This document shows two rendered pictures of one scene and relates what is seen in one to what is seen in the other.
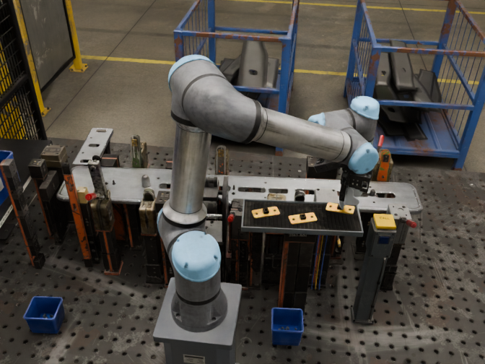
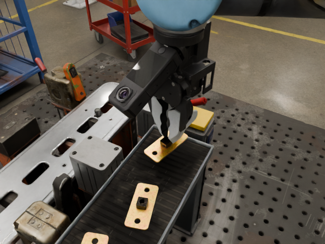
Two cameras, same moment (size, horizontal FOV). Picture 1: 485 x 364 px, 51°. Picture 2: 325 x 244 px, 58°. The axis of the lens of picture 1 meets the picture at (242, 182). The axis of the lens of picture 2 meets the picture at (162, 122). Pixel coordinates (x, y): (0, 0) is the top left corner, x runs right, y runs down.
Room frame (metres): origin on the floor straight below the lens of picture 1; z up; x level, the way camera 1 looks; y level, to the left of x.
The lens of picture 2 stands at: (1.05, 0.04, 1.59)
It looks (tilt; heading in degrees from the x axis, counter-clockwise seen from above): 42 degrees down; 296
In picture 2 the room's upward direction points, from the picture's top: straight up
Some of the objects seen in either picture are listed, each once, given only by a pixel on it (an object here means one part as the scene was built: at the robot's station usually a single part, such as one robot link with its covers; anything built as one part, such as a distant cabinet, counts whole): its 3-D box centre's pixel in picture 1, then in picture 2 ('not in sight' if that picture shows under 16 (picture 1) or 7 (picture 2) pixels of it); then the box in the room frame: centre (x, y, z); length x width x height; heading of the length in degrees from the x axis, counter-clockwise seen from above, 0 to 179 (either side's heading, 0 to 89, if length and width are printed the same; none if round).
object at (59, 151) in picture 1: (61, 185); not in sight; (1.71, 0.77, 0.88); 0.08 x 0.08 x 0.36; 88
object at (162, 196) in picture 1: (168, 241); not in sight; (1.35, 0.27, 0.91); 0.07 x 0.05 x 0.42; 178
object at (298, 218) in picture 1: (302, 217); (142, 203); (1.20, -0.19, 1.17); 0.08 x 0.04 x 0.01; 104
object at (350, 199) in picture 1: (349, 200); (184, 121); (1.18, -0.32, 1.25); 0.06 x 0.03 x 0.09; 71
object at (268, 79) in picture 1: (242, 64); not in sight; (3.90, 0.01, 0.47); 1.20 x 0.80 x 0.95; 172
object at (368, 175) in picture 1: (357, 167); (180, 62); (1.20, -0.33, 1.36); 0.09 x 0.08 x 0.12; 71
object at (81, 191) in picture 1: (89, 227); not in sight; (1.45, 0.58, 0.88); 0.04 x 0.04 x 0.36; 88
